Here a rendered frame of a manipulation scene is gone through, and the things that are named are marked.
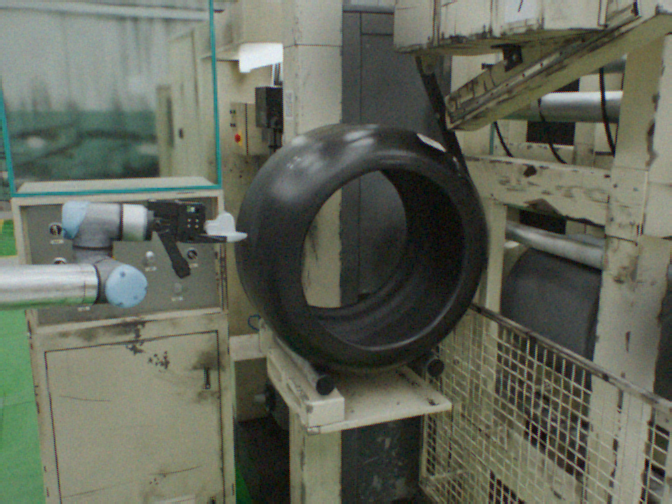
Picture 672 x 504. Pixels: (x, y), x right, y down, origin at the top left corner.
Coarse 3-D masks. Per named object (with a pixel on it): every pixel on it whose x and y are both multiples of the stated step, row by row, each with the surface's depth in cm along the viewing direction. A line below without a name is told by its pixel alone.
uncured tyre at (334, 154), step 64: (320, 128) 147; (384, 128) 136; (256, 192) 140; (320, 192) 129; (448, 192) 140; (256, 256) 132; (448, 256) 166; (320, 320) 166; (384, 320) 171; (448, 320) 148
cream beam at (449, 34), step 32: (416, 0) 152; (448, 0) 139; (480, 0) 128; (544, 0) 111; (576, 0) 113; (608, 0) 115; (416, 32) 154; (448, 32) 140; (480, 32) 129; (512, 32) 120; (544, 32) 118; (576, 32) 118
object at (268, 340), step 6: (264, 324) 170; (264, 330) 170; (270, 330) 171; (264, 336) 171; (270, 336) 171; (264, 342) 171; (270, 342) 172; (276, 342) 172; (264, 348) 172; (270, 348) 172
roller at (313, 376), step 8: (280, 344) 168; (288, 352) 160; (296, 360) 154; (304, 360) 151; (304, 368) 149; (312, 368) 146; (320, 368) 145; (312, 376) 144; (320, 376) 142; (328, 376) 141; (312, 384) 143; (320, 384) 141; (328, 384) 141; (320, 392) 141; (328, 392) 142
